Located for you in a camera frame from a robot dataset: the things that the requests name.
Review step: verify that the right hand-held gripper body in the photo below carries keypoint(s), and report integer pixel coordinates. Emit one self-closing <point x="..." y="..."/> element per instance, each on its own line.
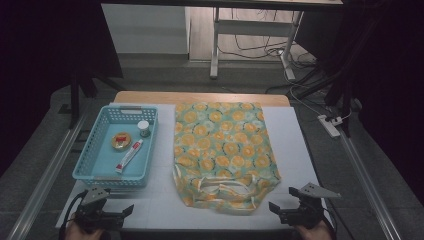
<point x="308" y="213"/>

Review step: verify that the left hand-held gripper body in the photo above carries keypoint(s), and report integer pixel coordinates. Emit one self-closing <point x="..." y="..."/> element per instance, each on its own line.
<point x="93" y="213"/>

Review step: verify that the blue plastic basket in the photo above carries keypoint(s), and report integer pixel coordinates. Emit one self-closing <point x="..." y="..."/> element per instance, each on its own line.
<point x="106" y="160"/>

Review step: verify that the white and red tube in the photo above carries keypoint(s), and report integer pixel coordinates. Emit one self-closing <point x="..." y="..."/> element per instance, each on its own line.
<point x="129" y="156"/>

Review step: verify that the round yellow tin red label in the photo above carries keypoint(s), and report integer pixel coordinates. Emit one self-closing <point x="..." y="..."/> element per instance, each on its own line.
<point x="121" y="141"/>

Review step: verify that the orange print cloth bag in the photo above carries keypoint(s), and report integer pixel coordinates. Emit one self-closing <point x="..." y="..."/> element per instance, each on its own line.
<point x="223" y="146"/>

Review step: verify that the small white capped jar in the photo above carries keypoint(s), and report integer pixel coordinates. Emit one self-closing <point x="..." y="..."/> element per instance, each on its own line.
<point x="144" y="128"/>

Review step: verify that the person's right hand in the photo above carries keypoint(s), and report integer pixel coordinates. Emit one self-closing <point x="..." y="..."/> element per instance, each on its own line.
<point x="315" y="234"/>

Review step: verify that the person's left hand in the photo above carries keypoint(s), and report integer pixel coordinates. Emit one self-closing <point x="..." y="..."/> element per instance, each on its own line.
<point x="80" y="235"/>

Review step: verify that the white table mat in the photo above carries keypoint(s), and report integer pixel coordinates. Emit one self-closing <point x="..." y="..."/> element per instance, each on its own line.
<point x="293" y="150"/>

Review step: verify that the white power strip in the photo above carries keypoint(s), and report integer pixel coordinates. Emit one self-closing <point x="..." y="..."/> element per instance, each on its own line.
<point x="329" y="126"/>

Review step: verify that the black metal stand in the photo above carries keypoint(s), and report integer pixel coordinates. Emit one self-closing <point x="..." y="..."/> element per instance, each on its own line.
<point x="345" y="96"/>
<point x="75" y="96"/>

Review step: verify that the aluminium rail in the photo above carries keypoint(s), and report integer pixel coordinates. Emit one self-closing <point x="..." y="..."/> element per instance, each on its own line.
<point x="370" y="186"/>
<point x="50" y="170"/>

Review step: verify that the white desk frame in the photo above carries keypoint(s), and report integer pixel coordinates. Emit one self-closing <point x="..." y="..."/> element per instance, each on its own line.
<point x="250" y="27"/>

